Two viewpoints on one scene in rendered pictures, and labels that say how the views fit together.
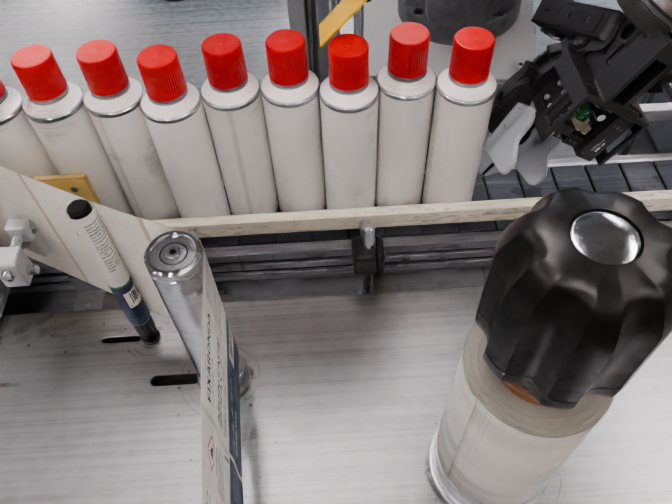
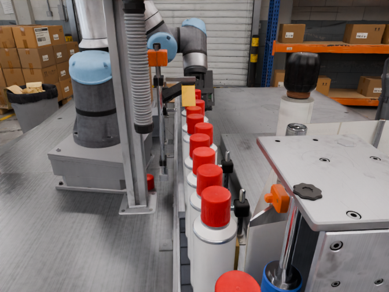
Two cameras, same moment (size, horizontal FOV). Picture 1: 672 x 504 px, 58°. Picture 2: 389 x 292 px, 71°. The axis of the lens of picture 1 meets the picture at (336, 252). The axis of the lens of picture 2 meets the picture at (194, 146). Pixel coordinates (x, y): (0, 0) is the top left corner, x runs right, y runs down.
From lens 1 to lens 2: 0.76 m
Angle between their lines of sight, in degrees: 71
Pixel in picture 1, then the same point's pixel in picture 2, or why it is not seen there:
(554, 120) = (208, 102)
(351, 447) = not seen: hidden behind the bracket
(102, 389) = not seen: hidden behind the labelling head
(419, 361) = (260, 165)
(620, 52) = (201, 81)
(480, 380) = (307, 100)
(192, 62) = (26, 264)
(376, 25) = (99, 153)
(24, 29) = not seen: outside the picture
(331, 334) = (256, 181)
